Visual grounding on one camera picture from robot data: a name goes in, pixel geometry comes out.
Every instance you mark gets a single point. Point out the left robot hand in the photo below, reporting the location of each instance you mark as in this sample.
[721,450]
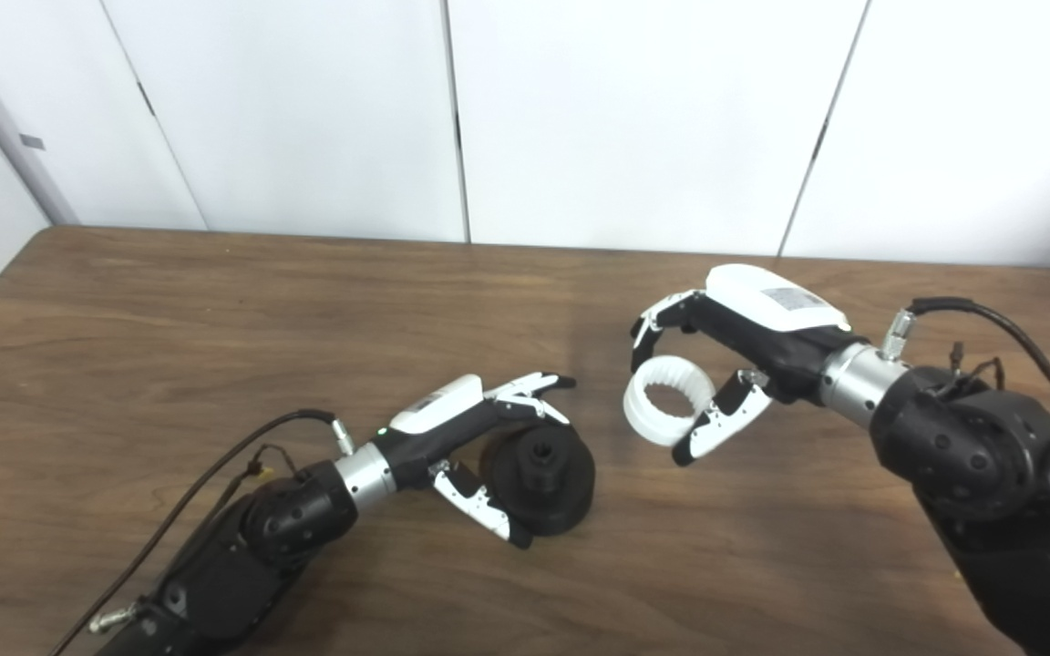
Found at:
[434,428]

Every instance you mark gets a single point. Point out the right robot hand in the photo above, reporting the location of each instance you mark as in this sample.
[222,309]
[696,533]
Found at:
[771,337]

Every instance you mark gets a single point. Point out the round black part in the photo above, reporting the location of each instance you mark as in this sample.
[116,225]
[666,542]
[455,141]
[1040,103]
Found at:
[561,483]

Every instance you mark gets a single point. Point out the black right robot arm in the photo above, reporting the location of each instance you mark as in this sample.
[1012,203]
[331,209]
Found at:
[990,474]

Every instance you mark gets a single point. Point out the small grey wall tag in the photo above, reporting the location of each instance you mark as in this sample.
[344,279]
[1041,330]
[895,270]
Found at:
[32,142]

